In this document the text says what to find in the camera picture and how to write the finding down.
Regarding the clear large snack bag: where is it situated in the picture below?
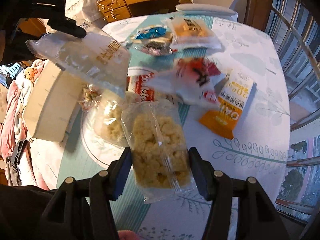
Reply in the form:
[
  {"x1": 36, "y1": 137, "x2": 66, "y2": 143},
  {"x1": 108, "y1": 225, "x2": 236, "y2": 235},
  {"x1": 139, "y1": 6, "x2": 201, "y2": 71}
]
[{"x1": 26, "y1": 25, "x2": 131, "y2": 98}]

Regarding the blue snack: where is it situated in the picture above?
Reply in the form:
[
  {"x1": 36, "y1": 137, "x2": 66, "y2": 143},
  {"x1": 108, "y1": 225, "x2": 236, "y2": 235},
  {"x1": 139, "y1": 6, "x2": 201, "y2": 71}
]
[{"x1": 129, "y1": 24, "x2": 172, "y2": 46}]

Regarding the red snowflake cookie packet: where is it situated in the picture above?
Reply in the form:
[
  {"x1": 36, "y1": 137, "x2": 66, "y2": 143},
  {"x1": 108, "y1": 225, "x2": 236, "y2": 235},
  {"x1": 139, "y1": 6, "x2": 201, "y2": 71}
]
[{"x1": 127, "y1": 67, "x2": 161, "y2": 101}]

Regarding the puffed rice snack packet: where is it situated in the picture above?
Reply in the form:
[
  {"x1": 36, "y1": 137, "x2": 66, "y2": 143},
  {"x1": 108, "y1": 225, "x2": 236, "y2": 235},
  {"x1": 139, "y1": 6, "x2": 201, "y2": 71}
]
[{"x1": 121, "y1": 100, "x2": 196, "y2": 204}]

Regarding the orange pastry snack bag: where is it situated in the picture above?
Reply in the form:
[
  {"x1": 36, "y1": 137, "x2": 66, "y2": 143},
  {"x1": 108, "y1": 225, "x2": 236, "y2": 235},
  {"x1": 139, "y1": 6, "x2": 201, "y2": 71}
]
[{"x1": 163, "y1": 16, "x2": 222, "y2": 50}]

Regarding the white storage bin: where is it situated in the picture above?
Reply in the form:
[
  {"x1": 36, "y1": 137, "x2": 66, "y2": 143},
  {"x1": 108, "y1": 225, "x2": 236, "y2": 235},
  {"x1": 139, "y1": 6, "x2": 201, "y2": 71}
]
[{"x1": 23, "y1": 60, "x2": 84, "y2": 142}]

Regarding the wooden desk with drawers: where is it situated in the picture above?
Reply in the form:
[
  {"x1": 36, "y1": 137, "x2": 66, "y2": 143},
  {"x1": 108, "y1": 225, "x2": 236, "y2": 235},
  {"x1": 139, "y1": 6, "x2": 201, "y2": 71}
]
[{"x1": 97, "y1": 0, "x2": 191, "y2": 23}]

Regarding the clear glass plate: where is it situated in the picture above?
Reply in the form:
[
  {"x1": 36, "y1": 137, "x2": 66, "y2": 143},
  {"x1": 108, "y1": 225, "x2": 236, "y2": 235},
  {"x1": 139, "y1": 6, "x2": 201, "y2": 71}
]
[{"x1": 80, "y1": 108, "x2": 125, "y2": 168}]

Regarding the pink blanket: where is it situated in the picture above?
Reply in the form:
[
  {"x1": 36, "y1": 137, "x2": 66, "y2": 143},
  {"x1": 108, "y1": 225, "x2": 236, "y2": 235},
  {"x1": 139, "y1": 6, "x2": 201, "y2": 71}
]
[{"x1": 1, "y1": 59, "x2": 49, "y2": 190}]

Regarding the dark wrapped candy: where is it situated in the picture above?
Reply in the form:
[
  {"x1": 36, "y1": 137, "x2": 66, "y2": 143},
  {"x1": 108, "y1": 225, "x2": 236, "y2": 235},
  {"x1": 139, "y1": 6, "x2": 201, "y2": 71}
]
[{"x1": 132, "y1": 41, "x2": 178, "y2": 56}]

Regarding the patterned teal tablecloth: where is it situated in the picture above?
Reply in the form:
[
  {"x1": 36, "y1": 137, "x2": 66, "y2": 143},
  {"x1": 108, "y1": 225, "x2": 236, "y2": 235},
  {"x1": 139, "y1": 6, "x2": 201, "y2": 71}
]
[{"x1": 39, "y1": 12, "x2": 290, "y2": 239}]

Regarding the orange oat bar packet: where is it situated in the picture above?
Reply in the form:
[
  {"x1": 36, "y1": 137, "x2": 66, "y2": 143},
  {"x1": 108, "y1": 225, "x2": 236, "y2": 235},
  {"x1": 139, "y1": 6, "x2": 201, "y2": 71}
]
[{"x1": 199, "y1": 69, "x2": 254, "y2": 140}]

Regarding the red white snack bag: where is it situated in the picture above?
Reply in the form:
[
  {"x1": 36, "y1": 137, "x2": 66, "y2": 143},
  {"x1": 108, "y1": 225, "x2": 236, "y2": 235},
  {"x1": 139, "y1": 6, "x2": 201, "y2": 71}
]
[{"x1": 146, "y1": 57, "x2": 228, "y2": 110}]

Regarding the metal window grille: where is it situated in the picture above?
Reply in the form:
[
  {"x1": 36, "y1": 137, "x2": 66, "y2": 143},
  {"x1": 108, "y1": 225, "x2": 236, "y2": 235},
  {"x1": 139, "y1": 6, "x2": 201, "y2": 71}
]
[{"x1": 265, "y1": 0, "x2": 319, "y2": 222}]

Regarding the white charging cable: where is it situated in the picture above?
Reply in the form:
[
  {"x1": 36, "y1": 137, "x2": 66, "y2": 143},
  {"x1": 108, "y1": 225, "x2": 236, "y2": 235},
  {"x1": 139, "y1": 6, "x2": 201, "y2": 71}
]
[{"x1": 96, "y1": 0, "x2": 121, "y2": 21}]

